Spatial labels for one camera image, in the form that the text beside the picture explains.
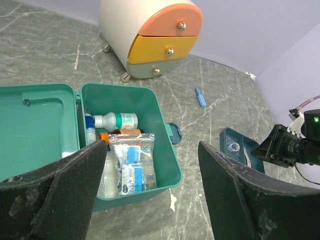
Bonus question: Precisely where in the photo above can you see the blue white sachet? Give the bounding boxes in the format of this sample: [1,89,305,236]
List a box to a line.
[243,147,252,168]

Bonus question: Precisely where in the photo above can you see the white plastic bottle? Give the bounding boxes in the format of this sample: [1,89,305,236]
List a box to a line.
[93,112,138,132]

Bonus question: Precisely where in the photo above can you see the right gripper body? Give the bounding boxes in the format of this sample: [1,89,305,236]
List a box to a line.
[266,124,304,168]

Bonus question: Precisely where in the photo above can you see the brown bottle orange cap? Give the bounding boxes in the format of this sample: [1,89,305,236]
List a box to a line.
[98,128,144,145]

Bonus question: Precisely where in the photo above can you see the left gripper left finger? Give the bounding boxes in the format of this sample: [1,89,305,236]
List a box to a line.
[0,140,107,240]

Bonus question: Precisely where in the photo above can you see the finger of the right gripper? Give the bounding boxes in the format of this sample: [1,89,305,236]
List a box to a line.
[250,139,271,160]

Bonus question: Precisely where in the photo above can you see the small clear measuring cup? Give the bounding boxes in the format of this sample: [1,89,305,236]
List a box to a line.
[227,141,241,153]

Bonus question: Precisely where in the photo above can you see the round mini drawer cabinet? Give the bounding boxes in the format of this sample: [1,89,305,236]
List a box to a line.
[98,0,203,82]

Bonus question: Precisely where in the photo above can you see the white blue gauze packet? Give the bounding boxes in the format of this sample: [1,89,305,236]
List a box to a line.
[97,151,120,199]

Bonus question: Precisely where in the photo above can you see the small blue white packets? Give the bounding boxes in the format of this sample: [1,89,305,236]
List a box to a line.
[109,133,158,196]

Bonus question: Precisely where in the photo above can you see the elastic bandage roll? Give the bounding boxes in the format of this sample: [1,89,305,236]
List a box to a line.
[84,113,97,144]

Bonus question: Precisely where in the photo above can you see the teal medicine box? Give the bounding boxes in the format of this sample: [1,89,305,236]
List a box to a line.
[0,83,183,212]

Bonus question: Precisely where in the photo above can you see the blue divided tray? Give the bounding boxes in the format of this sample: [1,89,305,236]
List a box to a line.
[219,127,265,174]

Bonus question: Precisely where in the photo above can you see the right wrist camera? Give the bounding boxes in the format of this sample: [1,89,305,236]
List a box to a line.
[287,108,306,138]

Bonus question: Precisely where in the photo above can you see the blue plastic vial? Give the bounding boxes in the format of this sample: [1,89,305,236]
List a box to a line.
[194,87,207,108]

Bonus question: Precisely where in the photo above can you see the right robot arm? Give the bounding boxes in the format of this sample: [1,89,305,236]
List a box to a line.
[250,109,320,168]

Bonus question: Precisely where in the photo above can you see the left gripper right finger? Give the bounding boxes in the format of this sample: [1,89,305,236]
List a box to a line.
[198,141,320,240]

